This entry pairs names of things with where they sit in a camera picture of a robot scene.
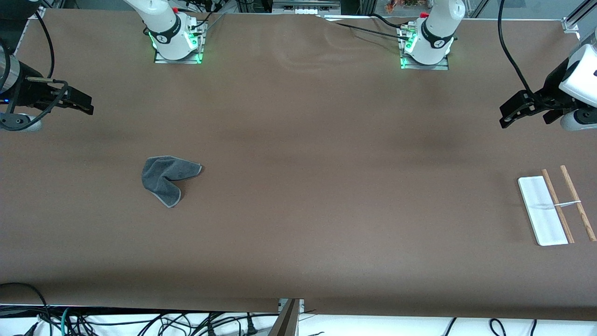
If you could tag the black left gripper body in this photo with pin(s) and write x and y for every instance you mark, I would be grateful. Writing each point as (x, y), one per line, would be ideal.
(550, 94)

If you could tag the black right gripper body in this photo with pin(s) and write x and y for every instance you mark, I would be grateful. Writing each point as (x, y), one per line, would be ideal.
(29, 91)

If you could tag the grey towel with red side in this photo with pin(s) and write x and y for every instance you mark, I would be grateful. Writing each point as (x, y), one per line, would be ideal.
(163, 179)

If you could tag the wooden rack rod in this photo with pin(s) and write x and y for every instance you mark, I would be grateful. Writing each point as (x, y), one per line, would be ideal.
(552, 191)

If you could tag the thin white rack crossbar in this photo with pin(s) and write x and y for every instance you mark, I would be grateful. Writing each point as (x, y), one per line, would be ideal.
(569, 203)

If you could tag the wooden chopsticks pair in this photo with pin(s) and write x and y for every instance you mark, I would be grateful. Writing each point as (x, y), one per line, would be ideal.
(571, 186)

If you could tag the white power strip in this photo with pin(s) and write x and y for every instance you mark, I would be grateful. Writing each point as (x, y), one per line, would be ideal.
(303, 10)

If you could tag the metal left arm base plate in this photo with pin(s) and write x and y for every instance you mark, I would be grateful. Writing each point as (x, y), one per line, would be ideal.
(440, 66)

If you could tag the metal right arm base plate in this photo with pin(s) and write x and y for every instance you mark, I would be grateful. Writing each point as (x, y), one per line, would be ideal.
(161, 59)

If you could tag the white rack base plate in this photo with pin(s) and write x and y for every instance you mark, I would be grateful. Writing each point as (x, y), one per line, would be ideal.
(541, 210)

